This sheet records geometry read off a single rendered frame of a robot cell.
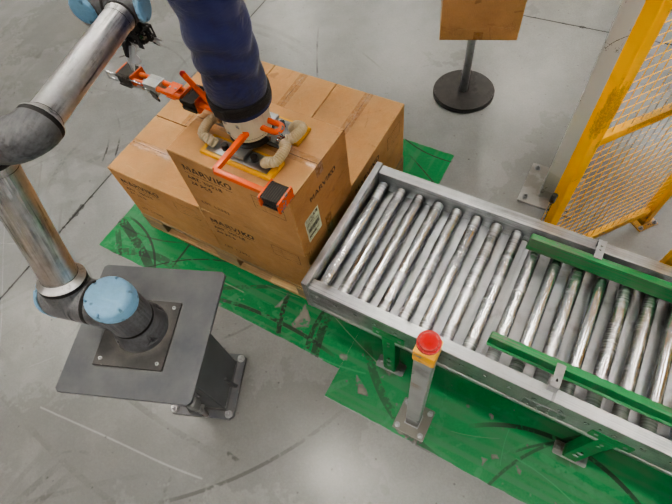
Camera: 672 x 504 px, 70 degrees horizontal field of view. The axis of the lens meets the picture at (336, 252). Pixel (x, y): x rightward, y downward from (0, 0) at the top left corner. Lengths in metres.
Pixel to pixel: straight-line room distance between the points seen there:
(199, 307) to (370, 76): 2.30
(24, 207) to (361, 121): 1.60
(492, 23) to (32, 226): 2.27
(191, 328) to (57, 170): 2.18
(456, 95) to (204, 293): 2.24
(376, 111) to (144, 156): 1.21
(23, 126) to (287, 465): 1.71
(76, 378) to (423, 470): 1.45
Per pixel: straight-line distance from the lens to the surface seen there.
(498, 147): 3.21
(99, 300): 1.68
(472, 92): 3.48
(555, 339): 2.00
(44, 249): 1.64
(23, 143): 1.38
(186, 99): 2.02
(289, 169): 1.85
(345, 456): 2.36
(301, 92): 2.75
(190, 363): 1.79
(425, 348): 1.37
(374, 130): 2.50
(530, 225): 2.15
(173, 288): 1.94
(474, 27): 2.85
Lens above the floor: 2.33
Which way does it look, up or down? 59 degrees down
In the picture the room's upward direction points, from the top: 11 degrees counter-clockwise
